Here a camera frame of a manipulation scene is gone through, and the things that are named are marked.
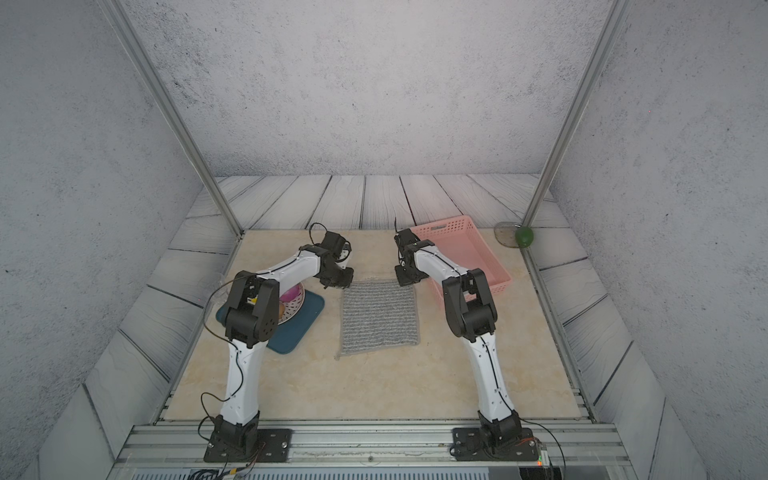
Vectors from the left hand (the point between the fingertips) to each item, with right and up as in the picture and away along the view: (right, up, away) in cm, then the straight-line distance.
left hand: (353, 282), depth 103 cm
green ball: (+64, +17, +11) cm, 67 cm away
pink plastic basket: (+40, +15, +13) cm, 45 cm away
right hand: (+20, +2, +1) cm, 20 cm away
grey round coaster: (+58, +18, +16) cm, 63 cm away
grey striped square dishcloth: (+9, -10, -7) cm, 15 cm away
